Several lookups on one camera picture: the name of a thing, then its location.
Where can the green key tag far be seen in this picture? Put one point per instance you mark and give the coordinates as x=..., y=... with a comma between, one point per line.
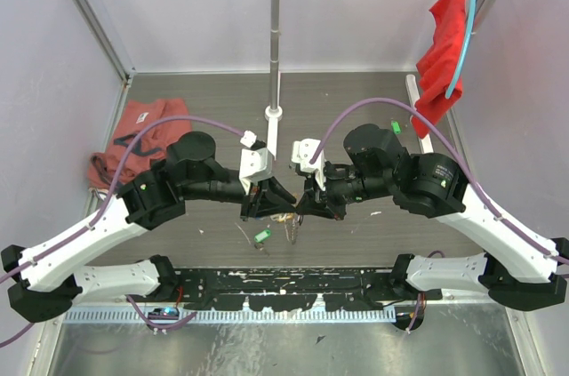
x=395, y=126

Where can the green key tag left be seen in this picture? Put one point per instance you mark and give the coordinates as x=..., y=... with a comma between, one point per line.
x=261, y=237

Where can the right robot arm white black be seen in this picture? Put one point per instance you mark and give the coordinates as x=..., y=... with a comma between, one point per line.
x=509, y=270

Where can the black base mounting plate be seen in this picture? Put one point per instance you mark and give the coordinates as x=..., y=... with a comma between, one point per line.
x=286, y=289

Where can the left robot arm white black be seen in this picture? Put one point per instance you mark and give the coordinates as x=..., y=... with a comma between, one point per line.
x=54, y=276

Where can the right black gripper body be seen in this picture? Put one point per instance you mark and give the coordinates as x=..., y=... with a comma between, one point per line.
x=343, y=186

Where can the green key tag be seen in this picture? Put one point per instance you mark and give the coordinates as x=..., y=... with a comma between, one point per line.
x=261, y=237
x=395, y=126

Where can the small green-lit circuit board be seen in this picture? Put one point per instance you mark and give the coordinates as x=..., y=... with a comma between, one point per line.
x=164, y=313

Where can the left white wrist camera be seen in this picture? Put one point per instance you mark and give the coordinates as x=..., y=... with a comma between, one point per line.
x=256, y=161

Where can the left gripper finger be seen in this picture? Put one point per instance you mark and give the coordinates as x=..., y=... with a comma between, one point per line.
x=278, y=195
x=271, y=204

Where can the red hanging cloth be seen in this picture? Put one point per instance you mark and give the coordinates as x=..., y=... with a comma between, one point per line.
x=437, y=65

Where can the dusty pink folded shirt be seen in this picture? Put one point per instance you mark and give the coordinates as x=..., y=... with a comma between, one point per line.
x=150, y=148

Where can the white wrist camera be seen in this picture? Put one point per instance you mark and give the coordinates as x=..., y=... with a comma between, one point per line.
x=305, y=164
x=256, y=161

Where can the light blue hanger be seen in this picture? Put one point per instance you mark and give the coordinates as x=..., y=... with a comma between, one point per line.
x=464, y=49

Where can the metal keyring with yellow grip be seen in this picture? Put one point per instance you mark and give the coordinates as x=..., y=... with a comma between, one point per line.
x=292, y=226

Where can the white slotted cable duct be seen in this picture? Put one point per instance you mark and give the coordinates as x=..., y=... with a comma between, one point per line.
x=317, y=315

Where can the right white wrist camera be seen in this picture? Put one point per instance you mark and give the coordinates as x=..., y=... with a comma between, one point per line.
x=305, y=164

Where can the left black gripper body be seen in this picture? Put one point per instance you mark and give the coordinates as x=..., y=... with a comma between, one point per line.
x=226, y=190

